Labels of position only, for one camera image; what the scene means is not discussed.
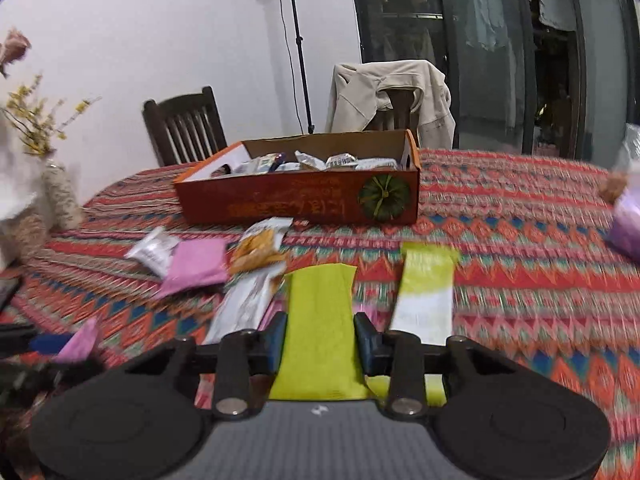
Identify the black sliding glass door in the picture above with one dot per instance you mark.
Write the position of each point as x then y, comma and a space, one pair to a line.
500, 85

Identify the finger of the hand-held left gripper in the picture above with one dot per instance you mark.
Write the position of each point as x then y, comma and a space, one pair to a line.
50, 344
45, 382

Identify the long green white snack packet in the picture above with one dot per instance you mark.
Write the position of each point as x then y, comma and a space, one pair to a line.
425, 290

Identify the yellow flower twigs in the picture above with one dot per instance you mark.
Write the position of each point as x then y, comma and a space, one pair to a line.
36, 143

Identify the lime green snack packet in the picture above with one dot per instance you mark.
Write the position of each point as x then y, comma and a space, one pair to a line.
315, 320

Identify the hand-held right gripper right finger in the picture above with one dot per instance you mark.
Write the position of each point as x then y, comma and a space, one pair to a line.
364, 345

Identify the dark wooden chair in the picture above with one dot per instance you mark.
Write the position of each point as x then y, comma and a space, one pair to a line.
155, 125

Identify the purple tissue pack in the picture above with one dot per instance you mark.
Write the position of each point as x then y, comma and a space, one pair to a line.
627, 230

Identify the small white snack packet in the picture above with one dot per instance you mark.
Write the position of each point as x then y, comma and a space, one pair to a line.
152, 252

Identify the beige jacket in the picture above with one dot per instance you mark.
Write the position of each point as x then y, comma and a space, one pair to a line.
360, 90

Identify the orange cardboard box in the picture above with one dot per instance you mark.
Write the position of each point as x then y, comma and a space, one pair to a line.
300, 200

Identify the large vase pink flowers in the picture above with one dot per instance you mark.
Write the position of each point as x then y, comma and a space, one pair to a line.
25, 237

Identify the clear plastic bag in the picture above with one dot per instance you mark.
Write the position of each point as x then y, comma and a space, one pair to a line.
631, 150

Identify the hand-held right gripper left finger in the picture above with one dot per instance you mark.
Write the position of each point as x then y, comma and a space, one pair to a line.
277, 341

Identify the orange chip packet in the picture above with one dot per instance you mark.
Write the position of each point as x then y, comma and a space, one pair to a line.
260, 247

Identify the light blue hanging garment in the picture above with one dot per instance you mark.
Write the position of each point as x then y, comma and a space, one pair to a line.
487, 5

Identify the heap of assorted snack packets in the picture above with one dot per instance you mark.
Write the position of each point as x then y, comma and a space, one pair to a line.
310, 160

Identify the small floral vase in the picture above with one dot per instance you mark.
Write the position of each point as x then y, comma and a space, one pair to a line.
62, 200

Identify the white hanging garment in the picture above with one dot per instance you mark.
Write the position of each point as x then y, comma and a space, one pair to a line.
555, 0

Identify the pink snack packet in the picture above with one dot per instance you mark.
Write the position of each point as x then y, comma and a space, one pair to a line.
197, 267
82, 342

